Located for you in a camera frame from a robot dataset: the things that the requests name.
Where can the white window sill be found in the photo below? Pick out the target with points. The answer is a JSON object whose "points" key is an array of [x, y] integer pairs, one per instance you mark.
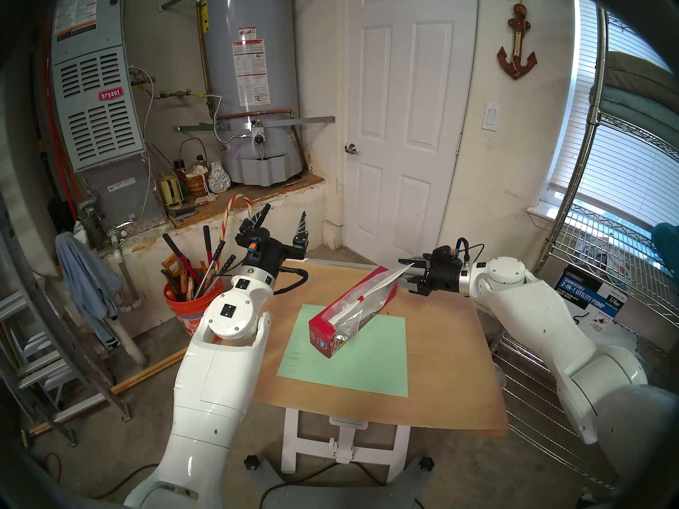
{"points": [[541, 215]]}

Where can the wooden ledge board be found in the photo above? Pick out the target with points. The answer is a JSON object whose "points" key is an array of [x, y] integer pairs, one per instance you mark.
{"points": [[254, 192]]}

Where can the utility pump retail box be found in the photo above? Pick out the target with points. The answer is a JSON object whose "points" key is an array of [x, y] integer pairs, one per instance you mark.
{"points": [[589, 296]]}

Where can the white pvc pipe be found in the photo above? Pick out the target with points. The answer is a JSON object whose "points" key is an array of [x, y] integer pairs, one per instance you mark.
{"points": [[127, 338]]}

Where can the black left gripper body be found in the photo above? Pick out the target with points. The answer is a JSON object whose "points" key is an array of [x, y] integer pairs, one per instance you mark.
{"points": [[265, 256]]}

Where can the blue hanging towel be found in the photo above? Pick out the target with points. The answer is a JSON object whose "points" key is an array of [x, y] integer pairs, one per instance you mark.
{"points": [[85, 280]]}

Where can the teal grey cushion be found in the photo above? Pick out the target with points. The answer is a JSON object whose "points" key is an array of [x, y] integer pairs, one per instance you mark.
{"points": [[631, 113]]}

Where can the orange plastic bucket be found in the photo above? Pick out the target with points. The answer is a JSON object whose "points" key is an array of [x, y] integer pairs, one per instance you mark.
{"points": [[185, 312]]}

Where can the window with white blinds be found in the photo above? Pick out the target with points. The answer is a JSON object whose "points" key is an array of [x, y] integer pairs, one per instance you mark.
{"points": [[620, 163]]}

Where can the white light switch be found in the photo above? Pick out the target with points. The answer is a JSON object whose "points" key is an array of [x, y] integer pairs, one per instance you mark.
{"points": [[490, 116]]}

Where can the black base knob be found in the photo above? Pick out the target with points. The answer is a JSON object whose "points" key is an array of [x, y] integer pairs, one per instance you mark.
{"points": [[253, 463], [426, 464]]}

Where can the teal cloth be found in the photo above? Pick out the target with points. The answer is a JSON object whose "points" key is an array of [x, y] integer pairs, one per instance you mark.
{"points": [[667, 248]]}

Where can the clear glass bowl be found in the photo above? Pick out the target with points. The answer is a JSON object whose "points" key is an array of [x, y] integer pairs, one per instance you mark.
{"points": [[502, 378]]}

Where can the clear ziplock bag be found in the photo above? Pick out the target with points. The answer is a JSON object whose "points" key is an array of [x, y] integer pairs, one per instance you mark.
{"points": [[366, 304]]}

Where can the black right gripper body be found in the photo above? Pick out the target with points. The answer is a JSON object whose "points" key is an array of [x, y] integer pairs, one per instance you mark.
{"points": [[448, 272]]}

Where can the white panel door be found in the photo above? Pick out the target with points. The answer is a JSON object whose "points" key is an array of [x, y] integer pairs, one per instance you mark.
{"points": [[408, 142]]}

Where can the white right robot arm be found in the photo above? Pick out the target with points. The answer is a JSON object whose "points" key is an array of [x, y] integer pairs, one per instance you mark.
{"points": [[536, 312]]}

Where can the red cardboard box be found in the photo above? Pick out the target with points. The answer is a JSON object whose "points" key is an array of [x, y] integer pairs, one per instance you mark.
{"points": [[318, 338]]}

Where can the grey water heater tank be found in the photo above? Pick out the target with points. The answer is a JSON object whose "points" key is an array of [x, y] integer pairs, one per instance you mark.
{"points": [[276, 62]]}

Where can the green paper mat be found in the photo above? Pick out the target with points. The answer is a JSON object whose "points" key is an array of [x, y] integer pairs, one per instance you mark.
{"points": [[371, 365]]}

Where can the yellow gas line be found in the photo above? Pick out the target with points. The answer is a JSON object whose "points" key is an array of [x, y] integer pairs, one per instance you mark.
{"points": [[180, 94]]}

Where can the yellow tin canister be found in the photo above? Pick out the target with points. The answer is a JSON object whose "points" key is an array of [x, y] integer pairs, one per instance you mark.
{"points": [[170, 192]]}

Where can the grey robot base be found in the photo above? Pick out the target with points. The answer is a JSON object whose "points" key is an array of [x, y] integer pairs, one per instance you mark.
{"points": [[339, 492]]}

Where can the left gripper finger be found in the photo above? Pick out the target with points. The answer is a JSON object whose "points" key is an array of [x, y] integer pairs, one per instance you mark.
{"points": [[253, 222], [302, 236]]}

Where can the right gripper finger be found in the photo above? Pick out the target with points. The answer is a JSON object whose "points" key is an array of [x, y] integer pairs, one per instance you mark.
{"points": [[420, 287], [419, 262]]}

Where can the white table stand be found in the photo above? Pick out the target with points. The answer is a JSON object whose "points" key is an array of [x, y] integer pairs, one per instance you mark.
{"points": [[345, 439]]}

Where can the aluminium step ladder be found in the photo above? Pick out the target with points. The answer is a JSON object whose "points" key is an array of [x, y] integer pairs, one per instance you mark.
{"points": [[101, 386]]}

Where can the foil wrapped lump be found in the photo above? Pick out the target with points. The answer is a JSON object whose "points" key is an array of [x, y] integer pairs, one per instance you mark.
{"points": [[219, 179]]}

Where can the olive grey cushion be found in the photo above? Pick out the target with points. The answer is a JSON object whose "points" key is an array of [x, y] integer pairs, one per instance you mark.
{"points": [[642, 73]]}

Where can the grey bryant furnace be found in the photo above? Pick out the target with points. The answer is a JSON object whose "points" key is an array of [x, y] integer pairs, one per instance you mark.
{"points": [[101, 131]]}

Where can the long wooden pole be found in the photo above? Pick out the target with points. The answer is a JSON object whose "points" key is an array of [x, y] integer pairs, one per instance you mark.
{"points": [[143, 374]]}

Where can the brown anchor wall thermometer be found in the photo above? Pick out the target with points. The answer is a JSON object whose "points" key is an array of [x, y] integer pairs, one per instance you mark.
{"points": [[515, 70]]}

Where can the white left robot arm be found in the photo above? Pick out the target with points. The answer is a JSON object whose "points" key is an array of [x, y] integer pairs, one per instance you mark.
{"points": [[223, 365]]}

